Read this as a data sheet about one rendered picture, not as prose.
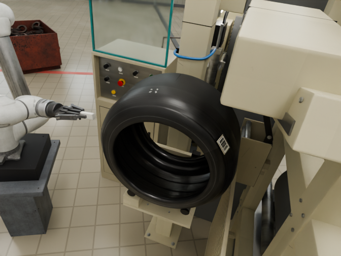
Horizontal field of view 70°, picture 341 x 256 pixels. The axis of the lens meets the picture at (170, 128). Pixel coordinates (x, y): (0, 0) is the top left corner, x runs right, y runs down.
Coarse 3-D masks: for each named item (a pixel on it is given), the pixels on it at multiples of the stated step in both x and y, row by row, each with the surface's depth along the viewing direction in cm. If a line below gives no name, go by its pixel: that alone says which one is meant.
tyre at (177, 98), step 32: (128, 96) 92; (160, 96) 85; (192, 96) 87; (128, 128) 128; (192, 128) 84; (224, 128) 87; (128, 160) 125; (160, 160) 136; (192, 160) 130; (224, 160) 88; (160, 192) 122; (192, 192) 119; (224, 192) 101
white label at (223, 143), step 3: (222, 135) 85; (219, 138) 84; (222, 138) 85; (219, 141) 84; (222, 141) 85; (225, 141) 86; (219, 144) 84; (222, 144) 85; (225, 144) 86; (222, 147) 85; (225, 147) 86; (228, 147) 87; (222, 150) 85; (225, 150) 86
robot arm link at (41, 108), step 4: (40, 100) 117; (44, 100) 117; (48, 100) 118; (40, 104) 116; (44, 104) 115; (48, 104) 116; (36, 108) 116; (40, 108) 115; (44, 108) 115; (36, 112) 117; (40, 112) 116; (44, 112) 115; (40, 116) 119; (44, 116) 117; (48, 116) 118
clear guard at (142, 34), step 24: (96, 0) 151; (120, 0) 147; (144, 0) 143; (168, 0) 138; (96, 24) 160; (120, 24) 155; (144, 24) 150; (168, 24) 146; (96, 48) 170; (120, 48) 164; (144, 48) 159; (168, 48) 154
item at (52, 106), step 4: (52, 104) 115; (56, 104) 116; (60, 104) 118; (48, 108) 115; (52, 108) 114; (56, 108) 116; (60, 108) 117; (48, 112) 115; (52, 112) 114; (56, 112) 114; (60, 112) 114; (64, 112) 114; (52, 116) 116
